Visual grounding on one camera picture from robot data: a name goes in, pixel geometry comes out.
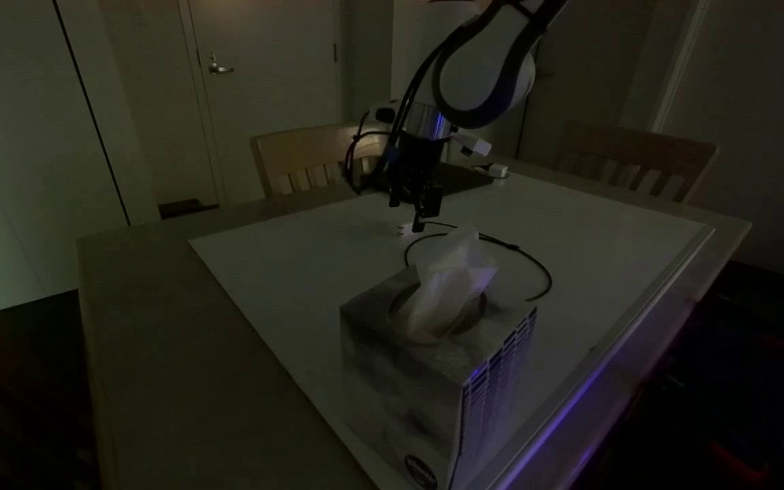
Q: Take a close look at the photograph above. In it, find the wooden slatted chair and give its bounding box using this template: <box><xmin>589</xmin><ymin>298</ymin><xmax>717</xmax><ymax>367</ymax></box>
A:
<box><xmin>0</xmin><ymin>275</ymin><xmax>97</xmax><ymax>490</ymax></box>
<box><xmin>546</xmin><ymin>121</ymin><xmax>721</xmax><ymax>205</ymax></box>
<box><xmin>248</xmin><ymin>122</ymin><xmax>391</xmax><ymax>201</ymax></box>

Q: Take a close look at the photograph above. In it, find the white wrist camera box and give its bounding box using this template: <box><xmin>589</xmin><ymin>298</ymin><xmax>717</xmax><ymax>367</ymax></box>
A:
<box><xmin>447</xmin><ymin>135</ymin><xmax>494</xmax><ymax>163</ymax></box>

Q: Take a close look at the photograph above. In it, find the metal door lever handle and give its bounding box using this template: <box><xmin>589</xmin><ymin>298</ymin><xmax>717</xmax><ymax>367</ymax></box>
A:
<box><xmin>204</xmin><ymin>56</ymin><xmax>236</xmax><ymax>79</ymax></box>

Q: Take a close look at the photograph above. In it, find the white closet door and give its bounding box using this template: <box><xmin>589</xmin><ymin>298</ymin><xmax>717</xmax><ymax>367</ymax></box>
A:
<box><xmin>385</xmin><ymin>0</ymin><xmax>441</xmax><ymax>140</ymax></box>

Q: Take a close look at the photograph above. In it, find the red clamp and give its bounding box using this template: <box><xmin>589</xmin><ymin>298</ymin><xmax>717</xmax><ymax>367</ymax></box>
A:
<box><xmin>704</xmin><ymin>442</ymin><xmax>776</xmax><ymax>484</ymax></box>

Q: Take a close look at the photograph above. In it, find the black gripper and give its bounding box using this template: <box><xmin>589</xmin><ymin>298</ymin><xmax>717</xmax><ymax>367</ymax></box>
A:
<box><xmin>378</xmin><ymin>135</ymin><xmax>448</xmax><ymax>234</ymax></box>

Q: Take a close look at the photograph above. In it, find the white tissue sheet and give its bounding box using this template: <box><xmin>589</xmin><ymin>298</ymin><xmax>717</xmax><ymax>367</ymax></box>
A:
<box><xmin>398</xmin><ymin>225</ymin><xmax>501</xmax><ymax>344</ymax></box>

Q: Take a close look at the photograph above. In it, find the grey tissue box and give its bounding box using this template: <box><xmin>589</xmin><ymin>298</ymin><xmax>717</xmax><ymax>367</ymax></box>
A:
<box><xmin>338</xmin><ymin>264</ymin><xmax>542</xmax><ymax>490</ymax></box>

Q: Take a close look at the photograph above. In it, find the black robot wrist cable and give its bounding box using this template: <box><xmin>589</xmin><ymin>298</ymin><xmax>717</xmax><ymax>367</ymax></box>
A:
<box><xmin>343</xmin><ymin>113</ymin><xmax>398</xmax><ymax>197</ymax></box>

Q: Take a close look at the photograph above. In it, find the white table mat board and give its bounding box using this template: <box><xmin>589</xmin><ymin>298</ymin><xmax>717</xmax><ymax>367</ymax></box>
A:
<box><xmin>184</xmin><ymin>161</ymin><xmax>721</xmax><ymax>490</ymax></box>

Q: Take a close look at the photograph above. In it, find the black charging cable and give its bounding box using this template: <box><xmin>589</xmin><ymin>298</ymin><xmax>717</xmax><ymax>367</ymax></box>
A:
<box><xmin>400</xmin><ymin>218</ymin><xmax>558</xmax><ymax>306</ymax></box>

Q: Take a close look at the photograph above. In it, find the white room door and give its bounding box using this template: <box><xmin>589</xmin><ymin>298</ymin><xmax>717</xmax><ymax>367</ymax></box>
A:
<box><xmin>176</xmin><ymin>0</ymin><xmax>344</xmax><ymax>207</ymax></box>

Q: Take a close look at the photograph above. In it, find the dark low floor object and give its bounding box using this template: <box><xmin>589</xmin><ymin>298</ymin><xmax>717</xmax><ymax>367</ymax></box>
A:
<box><xmin>155</xmin><ymin>197</ymin><xmax>222</xmax><ymax>220</ymax></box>

